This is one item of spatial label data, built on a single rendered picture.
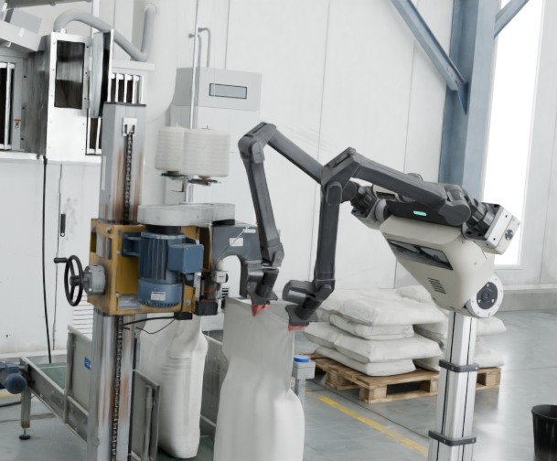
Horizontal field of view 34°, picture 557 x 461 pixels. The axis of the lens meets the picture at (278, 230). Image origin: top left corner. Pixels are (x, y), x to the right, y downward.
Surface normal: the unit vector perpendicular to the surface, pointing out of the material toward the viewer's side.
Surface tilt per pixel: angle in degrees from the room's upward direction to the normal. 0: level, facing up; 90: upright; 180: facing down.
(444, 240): 40
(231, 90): 90
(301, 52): 90
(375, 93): 90
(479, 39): 90
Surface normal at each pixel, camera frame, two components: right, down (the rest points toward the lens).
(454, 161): -0.86, 0.00
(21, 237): 0.51, 0.12
